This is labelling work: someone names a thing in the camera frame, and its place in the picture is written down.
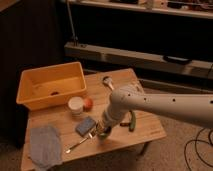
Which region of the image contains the dark brown cup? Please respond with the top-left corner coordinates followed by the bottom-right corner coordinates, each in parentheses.
top-left (97, 125), bottom-right (111, 135)

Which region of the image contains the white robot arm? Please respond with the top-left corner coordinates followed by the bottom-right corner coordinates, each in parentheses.
top-left (97, 84), bottom-right (213, 134)

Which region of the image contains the yellow plastic tray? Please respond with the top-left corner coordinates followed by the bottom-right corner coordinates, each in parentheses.
top-left (16, 62), bottom-right (87, 111)

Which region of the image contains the orange ball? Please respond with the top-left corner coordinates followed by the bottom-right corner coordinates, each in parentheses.
top-left (83, 98), bottom-right (93, 111)

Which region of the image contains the white cup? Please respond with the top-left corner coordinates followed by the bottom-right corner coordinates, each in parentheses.
top-left (68, 97), bottom-right (84, 116)

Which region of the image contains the blue sponge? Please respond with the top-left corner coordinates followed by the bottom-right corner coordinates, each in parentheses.
top-left (75, 116), bottom-right (96, 136)

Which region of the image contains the wooden folding table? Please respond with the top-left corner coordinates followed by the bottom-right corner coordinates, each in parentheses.
top-left (21, 69), bottom-right (166, 171)

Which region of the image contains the green cucumber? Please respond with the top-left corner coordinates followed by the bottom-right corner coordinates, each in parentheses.
top-left (129, 111), bottom-right (136, 132)

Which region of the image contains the green translucent cup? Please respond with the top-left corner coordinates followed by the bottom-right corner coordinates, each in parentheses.
top-left (96, 132), bottom-right (109, 141)

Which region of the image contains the metal spoon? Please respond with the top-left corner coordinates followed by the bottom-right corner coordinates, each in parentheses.
top-left (65, 133), bottom-right (94, 154)

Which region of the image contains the metal pole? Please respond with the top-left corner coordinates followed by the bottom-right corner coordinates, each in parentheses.
top-left (66, 0), bottom-right (78, 46)

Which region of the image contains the black remote on shelf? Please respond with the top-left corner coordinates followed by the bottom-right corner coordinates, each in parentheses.
top-left (163, 55), bottom-right (192, 65)

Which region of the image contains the grey cloth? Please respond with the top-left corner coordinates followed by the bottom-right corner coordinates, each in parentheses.
top-left (29, 125), bottom-right (62, 171)

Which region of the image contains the grey shelf rail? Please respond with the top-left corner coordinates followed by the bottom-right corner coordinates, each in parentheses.
top-left (64, 42), bottom-right (213, 80)

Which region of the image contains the black floor cable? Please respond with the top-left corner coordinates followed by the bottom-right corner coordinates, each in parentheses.
top-left (183, 125), bottom-right (213, 171)

